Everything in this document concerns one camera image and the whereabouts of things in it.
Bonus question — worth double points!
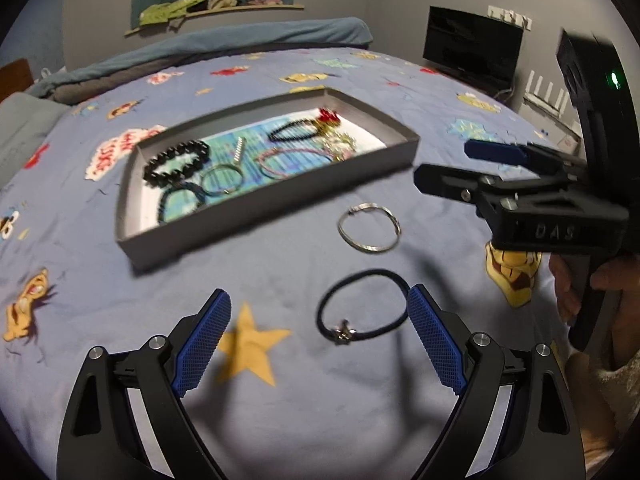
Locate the pearl bead bracelet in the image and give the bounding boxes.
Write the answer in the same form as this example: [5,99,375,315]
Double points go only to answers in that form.
[322,131,359,164]

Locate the black monitor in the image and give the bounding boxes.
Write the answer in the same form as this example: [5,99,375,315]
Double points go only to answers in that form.
[423,6,524,91]

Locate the white wall power strip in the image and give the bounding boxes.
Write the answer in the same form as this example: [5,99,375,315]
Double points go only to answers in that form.
[487,6,533,32]

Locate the pink cord bracelet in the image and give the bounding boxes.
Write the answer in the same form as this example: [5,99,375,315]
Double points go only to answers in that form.
[254,145,334,181]

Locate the small black bead bracelet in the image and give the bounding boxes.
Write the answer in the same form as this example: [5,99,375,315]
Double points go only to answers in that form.
[267,118,324,144]

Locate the wooden window shelf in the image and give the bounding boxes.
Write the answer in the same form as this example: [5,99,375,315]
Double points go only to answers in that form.
[124,3,305,38]

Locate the printed paper tray liner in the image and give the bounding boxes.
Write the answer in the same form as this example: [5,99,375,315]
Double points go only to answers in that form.
[139,107,385,232]

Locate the grey cardboard tray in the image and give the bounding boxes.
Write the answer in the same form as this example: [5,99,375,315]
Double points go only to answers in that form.
[115,89,420,269]

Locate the person's right hand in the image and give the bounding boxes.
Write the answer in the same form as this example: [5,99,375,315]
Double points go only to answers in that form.
[548,253,640,361]

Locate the red bead gold earrings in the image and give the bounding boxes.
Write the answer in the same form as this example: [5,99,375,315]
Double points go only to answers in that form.
[314,107,341,136]

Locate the dark teal bead bracelet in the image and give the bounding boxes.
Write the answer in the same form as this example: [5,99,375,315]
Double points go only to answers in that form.
[158,184,207,224]

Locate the large black bead bracelet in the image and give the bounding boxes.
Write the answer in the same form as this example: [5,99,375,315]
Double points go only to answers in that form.
[143,138,212,186]

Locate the wooden headboard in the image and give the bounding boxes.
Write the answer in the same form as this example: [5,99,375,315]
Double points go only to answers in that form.
[0,58,34,101]

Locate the teal blanket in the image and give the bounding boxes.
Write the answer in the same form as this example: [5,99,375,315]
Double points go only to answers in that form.
[26,16,373,105]

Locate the Sesame Street bedsheet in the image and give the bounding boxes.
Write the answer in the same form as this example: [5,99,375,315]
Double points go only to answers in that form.
[1,49,568,479]

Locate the silver bangle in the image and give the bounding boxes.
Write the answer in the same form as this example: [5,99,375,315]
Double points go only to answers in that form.
[336,203,402,254]
[200,162,245,197]

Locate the green cloth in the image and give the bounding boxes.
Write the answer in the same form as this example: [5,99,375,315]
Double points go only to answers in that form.
[139,0,206,27]

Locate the beige cloth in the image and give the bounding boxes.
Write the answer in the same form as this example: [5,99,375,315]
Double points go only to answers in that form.
[207,0,238,11]

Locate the white router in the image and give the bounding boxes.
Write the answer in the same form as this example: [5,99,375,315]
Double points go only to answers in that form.
[518,70,582,155]

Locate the black hair tie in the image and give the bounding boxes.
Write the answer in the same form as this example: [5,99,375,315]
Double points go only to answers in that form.
[316,268,412,346]

